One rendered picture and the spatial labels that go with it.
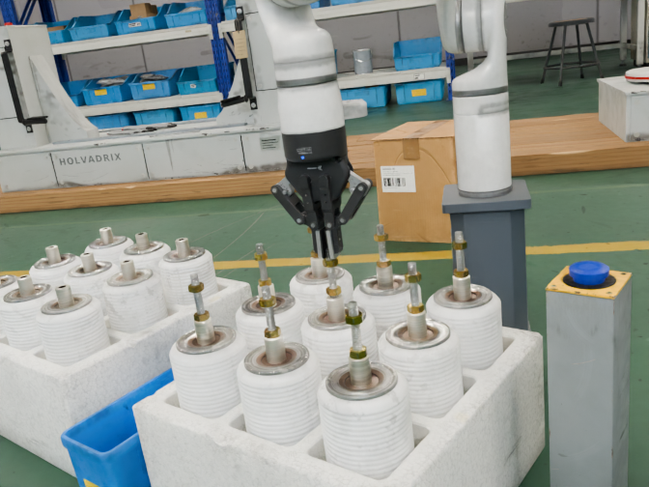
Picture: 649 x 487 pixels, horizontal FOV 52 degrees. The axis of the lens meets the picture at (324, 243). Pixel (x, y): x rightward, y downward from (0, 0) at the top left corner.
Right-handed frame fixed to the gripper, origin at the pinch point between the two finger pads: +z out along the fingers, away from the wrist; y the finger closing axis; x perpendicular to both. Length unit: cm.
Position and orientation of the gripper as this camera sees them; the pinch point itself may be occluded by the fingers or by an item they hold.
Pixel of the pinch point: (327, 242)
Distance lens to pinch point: 81.6
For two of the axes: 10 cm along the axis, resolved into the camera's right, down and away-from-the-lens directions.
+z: 1.2, 9.4, 3.0
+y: 9.1, 0.1, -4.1
